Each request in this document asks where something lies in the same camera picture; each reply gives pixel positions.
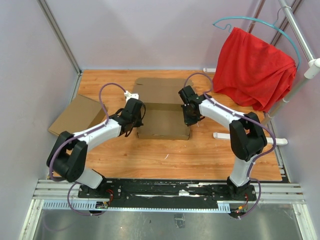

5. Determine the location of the white clothes rack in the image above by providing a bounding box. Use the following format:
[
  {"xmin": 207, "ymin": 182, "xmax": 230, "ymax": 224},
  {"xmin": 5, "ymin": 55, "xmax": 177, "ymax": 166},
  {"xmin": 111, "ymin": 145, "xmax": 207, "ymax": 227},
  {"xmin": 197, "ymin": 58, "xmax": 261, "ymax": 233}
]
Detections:
[{"xmin": 202, "ymin": 0, "xmax": 320, "ymax": 146}]

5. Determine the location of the folded brown cardboard box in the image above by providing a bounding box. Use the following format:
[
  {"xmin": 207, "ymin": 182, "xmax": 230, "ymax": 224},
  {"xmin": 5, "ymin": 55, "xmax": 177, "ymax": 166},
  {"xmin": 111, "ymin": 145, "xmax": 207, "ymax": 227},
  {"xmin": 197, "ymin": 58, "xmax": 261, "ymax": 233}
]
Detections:
[{"xmin": 48, "ymin": 94, "xmax": 106, "ymax": 136}]

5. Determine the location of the red cloth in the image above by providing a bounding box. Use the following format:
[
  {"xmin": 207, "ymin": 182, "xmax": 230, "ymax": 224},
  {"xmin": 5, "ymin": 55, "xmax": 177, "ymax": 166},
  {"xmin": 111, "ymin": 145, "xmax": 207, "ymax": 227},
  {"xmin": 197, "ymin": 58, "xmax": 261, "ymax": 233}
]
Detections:
[{"xmin": 212, "ymin": 27, "xmax": 298, "ymax": 113}]

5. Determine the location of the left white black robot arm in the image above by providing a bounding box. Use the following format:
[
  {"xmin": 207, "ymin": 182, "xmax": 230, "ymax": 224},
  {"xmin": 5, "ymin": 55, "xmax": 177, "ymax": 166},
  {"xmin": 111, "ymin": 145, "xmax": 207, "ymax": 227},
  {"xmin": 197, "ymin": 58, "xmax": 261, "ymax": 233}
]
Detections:
[{"xmin": 46, "ymin": 98, "xmax": 147, "ymax": 198}]

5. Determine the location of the grey slotted cable duct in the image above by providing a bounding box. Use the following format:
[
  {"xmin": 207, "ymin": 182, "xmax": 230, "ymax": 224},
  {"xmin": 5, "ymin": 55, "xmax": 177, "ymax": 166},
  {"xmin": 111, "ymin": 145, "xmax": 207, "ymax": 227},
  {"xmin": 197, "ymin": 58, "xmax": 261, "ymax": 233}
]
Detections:
[{"xmin": 42, "ymin": 199, "xmax": 231, "ymax": 214}]

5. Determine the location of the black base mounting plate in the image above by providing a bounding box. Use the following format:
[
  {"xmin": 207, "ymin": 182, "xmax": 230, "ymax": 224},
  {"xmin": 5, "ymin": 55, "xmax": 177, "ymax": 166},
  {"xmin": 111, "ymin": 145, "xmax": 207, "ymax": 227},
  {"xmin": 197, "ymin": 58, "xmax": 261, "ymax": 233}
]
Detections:
[{"xmin": 77, "ymin": 178, "xmax": 258, "ymax": 208}]

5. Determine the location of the teal clothes hanger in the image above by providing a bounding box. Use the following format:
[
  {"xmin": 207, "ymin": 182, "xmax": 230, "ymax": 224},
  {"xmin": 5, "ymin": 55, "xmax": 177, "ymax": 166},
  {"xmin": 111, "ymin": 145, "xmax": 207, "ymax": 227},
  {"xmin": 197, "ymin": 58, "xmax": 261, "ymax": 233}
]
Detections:
[{"xmin": 212, "ymin": 16, "xmax": 302, "ymax": 70}]

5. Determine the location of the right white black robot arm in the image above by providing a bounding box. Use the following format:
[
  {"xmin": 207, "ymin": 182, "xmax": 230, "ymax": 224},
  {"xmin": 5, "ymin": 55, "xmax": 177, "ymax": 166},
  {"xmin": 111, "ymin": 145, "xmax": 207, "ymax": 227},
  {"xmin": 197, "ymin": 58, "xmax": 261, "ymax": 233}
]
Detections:
[{"xmin": 178, "ymin": 85, "xmax": 267, "ymax": 200}]

